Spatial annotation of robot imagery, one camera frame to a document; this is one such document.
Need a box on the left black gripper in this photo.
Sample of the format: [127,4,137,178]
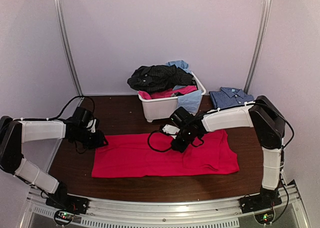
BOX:
[72,128,108,150]

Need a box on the red t-shirt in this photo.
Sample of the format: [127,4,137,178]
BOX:
[91,130,240,178]

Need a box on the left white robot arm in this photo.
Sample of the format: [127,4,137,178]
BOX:
[0,107,108,210]

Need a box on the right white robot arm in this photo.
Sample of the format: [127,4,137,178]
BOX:
[161,95,286,209]

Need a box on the white plastic laundry bin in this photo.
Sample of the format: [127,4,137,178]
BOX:
[137,71,207,123]

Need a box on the light blue shirt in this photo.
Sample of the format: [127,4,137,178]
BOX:
[166,60,206,114]

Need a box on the pink garment in bin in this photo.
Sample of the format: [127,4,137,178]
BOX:
[138,85,198,100]

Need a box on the folded blue checkered shirt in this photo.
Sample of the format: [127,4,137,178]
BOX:
[209,87,254,109]

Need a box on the black striped shirt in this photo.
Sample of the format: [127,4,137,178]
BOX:
[127,65,196,93]

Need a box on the left circuit board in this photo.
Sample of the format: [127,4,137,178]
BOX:
[53,210,75,227]

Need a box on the circuit board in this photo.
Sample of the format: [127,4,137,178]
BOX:
[53,210,75,227]
[254,210,275,225]

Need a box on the right circuit board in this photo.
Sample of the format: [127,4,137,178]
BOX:
[254,210,275,225]

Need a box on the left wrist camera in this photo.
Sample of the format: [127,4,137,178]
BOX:
[86,118,99,133]

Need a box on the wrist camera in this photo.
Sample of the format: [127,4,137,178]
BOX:
[160,124,180,136]
[86,118,99,133]

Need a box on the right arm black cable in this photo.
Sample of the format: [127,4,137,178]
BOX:
[147,129,206,154]

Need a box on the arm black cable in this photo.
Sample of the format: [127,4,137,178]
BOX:
[147,129,206,154]
[47,95,96,155]

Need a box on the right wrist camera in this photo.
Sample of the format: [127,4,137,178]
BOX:
[160,124,180,136]

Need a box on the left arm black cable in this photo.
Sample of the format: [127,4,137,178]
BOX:
[47,95,96,155]

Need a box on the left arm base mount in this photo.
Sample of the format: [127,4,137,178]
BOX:
[45,195,89,215]

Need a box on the front aluminium rail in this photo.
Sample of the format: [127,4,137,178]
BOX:
[24,188,305,228]

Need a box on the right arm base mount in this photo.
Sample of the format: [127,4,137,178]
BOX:
[239,193,282,214]

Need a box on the left aluminium frame post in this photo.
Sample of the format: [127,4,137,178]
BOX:
[53,0,83,95]

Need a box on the aluminium frame post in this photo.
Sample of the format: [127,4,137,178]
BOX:
[244,0,272,93]
[53,0,83,95]

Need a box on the right aluminium frame post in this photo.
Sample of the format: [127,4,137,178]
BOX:
[244,0,272,93]

